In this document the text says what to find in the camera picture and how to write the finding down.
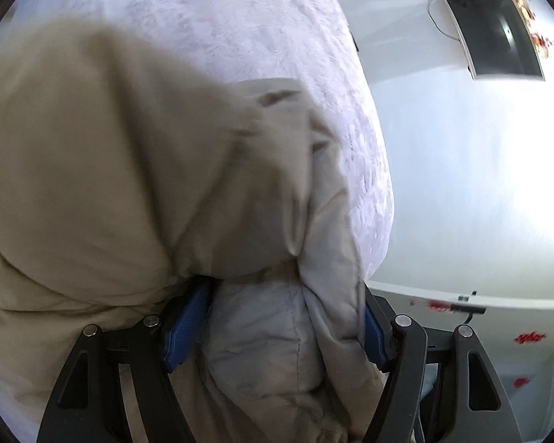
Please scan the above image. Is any black wall television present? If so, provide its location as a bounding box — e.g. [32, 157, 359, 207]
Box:
[422, 0, 548, 81]

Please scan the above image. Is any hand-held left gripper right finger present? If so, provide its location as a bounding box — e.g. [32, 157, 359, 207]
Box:
[358, 286, 522, 443]

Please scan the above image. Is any white cable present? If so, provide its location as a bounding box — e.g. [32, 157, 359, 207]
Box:
[427, 0, 465, 42]

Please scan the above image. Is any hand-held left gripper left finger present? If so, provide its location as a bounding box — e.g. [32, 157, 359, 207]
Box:
[37, 281, 215, 443]

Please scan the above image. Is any beige quilted garment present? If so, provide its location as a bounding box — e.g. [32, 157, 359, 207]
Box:
[0, 16, 398, 443]

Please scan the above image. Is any white textured bed cover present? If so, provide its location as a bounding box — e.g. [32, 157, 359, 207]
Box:
[0, 0, 395, 443]

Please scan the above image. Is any white cabinet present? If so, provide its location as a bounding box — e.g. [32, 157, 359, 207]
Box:
[367, 279, 554, 443]

